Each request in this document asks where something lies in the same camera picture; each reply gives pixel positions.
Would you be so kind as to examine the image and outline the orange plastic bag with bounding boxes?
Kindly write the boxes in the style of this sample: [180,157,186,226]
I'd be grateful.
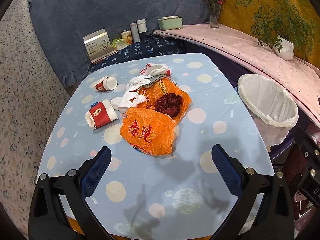
[138,77,191,122]
[120,108,177,156]

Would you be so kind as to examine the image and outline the round red white paper cup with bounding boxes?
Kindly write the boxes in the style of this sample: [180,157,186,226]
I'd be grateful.
[93,76,118,92]

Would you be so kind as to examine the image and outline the dark red scrunchie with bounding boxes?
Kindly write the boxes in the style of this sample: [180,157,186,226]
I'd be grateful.
[153,93,183,118]

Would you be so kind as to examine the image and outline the white lined trash bin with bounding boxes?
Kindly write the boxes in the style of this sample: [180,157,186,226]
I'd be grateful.
[237,74,299,147]

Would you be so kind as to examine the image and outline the light blue dotted tablecloth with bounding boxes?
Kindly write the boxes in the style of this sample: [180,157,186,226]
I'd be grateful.
[36,52,275,240]

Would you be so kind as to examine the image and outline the pink bed sheet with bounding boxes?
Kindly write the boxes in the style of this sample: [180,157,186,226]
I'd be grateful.
[154,23,319,126]

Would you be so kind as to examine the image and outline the potted green plant white pot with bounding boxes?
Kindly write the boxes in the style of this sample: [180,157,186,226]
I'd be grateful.
[234,0,317,59]

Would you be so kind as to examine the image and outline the yellow hanging cloth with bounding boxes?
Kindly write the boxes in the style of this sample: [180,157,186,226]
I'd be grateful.
[219,0,319,67]

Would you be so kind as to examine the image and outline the white open gift box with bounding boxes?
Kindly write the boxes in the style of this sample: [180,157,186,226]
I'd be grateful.
[83,29,117,63]

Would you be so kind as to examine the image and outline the green white small packet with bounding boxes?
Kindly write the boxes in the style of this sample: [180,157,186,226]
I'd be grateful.
[111,38,127,51]

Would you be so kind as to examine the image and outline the orange patterned small box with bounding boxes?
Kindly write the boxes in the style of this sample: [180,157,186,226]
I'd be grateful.
[121,30,133,46]

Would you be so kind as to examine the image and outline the navy floral cloth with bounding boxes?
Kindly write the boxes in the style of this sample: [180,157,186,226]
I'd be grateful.
[90,35,186,73]

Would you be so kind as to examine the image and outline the glass vase pink flowers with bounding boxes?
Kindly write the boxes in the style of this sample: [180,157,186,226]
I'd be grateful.
[204,0,225,28]

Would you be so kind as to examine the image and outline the tall white tube bottle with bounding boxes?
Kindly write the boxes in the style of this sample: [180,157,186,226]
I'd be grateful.
[130,23,140,43]

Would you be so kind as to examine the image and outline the blue grey hanging blanket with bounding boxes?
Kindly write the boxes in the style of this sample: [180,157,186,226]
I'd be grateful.
[28,0,209,87]

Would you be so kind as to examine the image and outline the mint green tissue box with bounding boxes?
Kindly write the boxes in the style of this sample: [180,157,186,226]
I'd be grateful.
[158,16,183,30]

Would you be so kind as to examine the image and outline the white cylindrical jar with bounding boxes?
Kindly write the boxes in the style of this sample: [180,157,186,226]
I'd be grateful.
[136,19,148,34]

